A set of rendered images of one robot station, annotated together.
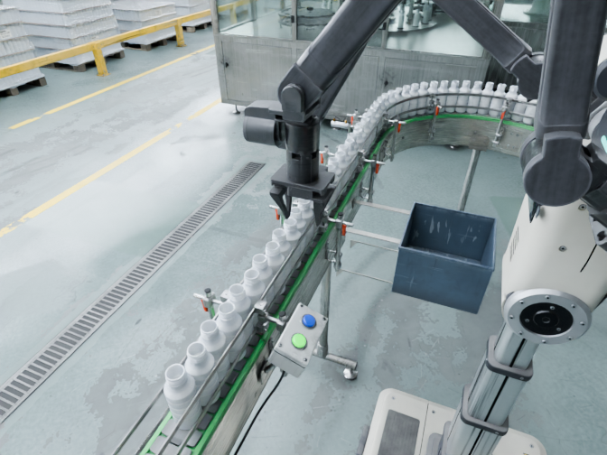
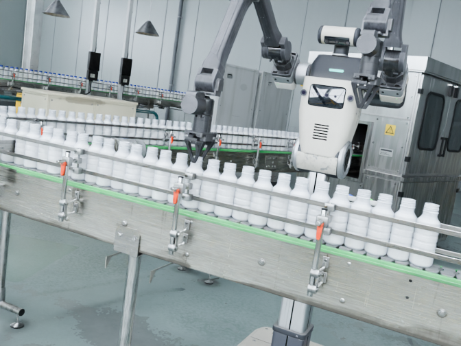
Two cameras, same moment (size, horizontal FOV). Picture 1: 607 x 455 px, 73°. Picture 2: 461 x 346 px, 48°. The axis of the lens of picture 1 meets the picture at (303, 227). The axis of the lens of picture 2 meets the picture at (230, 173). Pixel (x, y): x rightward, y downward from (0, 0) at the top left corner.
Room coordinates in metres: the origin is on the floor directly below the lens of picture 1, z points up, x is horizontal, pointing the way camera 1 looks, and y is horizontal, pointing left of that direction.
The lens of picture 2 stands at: (0.93, 1.60, 1.36)
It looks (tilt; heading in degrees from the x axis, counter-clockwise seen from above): 8 degrees down; 273
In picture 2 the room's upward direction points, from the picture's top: 8 degrees clockwise
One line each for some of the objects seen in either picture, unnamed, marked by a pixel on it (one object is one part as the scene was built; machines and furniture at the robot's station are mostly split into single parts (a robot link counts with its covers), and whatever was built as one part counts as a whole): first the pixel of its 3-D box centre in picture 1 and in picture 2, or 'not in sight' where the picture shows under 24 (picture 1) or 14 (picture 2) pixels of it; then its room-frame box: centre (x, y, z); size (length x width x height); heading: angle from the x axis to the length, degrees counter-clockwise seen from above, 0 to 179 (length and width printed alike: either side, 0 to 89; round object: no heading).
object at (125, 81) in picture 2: not in sight; (123, 72); (3.14, -6.21, 1.55); 0.17 x 0.15 x 0.42; 50
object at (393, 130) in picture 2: not in sight; (383, 155); (-0.45, -4.25, 1.00); 1.60 x 1.30 x 2.00; 50
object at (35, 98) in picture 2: not in sight; (75, 147); (2.98, -4.06, 0.59); 1.10 x 0.62 x 1.18; 50
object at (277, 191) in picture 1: (294, 199); (363, 93); (0.65, 0.02, 1.44); 0.07 x 0.07 x 0.09; 68
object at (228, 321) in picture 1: (230, 331); (359, 219); (0.63, 0.17, 1.08); 0.06 x 0.06 x 0.17
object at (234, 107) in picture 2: not in sight; (222, 125); (1.56, -6.38, 0.96); 0.82 x 0.50 x 1.91; 50
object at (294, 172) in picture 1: (303, 166); (368, 69); (0.65, 0.00, 1.51); 0.10 x 0.07 x 0.07; 68
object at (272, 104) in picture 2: not in sight; (259, 129); (0.98, -7.07, 0.96); 0.82 x 0.50 x 1.91; 50
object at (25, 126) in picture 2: (369, 127); (23, 143); (1.83, -0.31, 1.08); 0.06 x 0.06 x 0.17
